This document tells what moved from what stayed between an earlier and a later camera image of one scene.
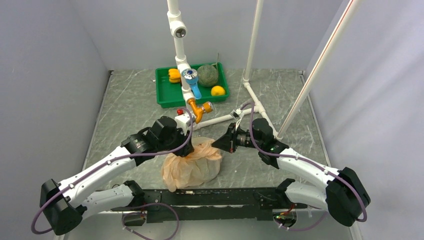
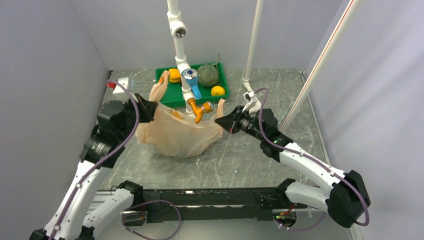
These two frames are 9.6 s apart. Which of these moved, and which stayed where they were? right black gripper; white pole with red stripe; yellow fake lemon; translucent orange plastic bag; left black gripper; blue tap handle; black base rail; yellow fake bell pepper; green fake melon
Moved: right black gripper; left black gripper; translucent orange plastic bag
Stayed: black base rail; green fake melon; yellow fake bell pepper; yellow fake lemon; white pole with red stripe; blue tap handle
